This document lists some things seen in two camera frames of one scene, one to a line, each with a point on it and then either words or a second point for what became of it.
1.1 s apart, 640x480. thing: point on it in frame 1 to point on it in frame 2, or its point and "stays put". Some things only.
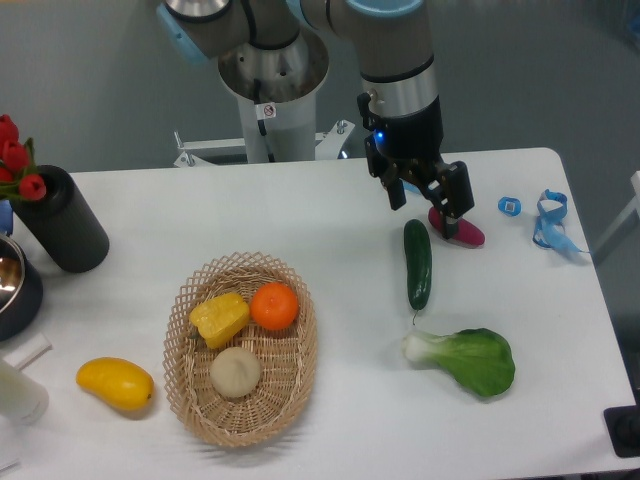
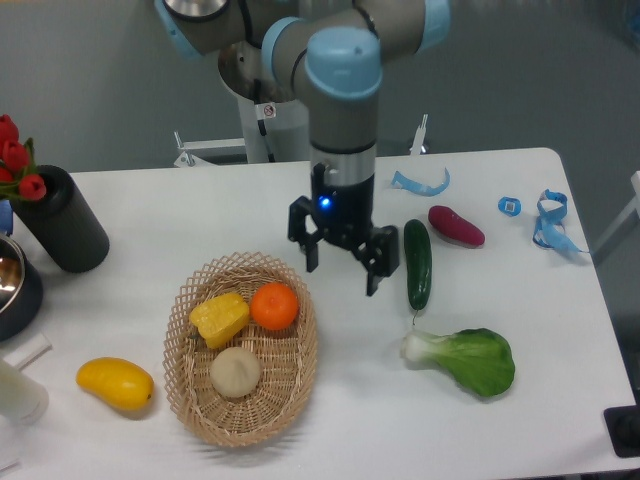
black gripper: [412, 145] to [343, 215]
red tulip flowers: [16, 162] stays put
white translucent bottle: [22, 400] stays put
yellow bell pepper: [219, 318] stays put
